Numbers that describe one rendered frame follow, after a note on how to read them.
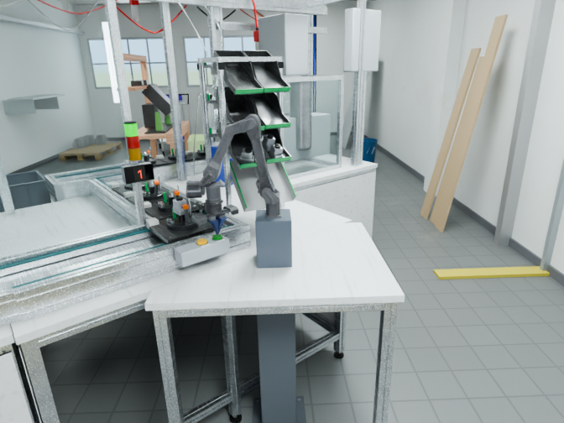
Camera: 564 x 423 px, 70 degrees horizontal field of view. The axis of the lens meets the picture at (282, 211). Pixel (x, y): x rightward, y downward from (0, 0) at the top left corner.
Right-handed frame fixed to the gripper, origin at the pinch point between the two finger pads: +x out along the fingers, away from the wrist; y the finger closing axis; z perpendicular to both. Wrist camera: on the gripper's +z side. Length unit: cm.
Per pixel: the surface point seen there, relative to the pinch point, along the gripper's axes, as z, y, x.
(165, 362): -12, 33, 42
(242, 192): 18.9, -25.6, -4.5
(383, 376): -61, -32, 53
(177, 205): 19.6, 7.1, -5.8
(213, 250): -3.4, 4.2, 8.4
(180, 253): -2.1, 17.6, 5.6
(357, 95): 73, -166, -38
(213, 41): 127, -79, -78
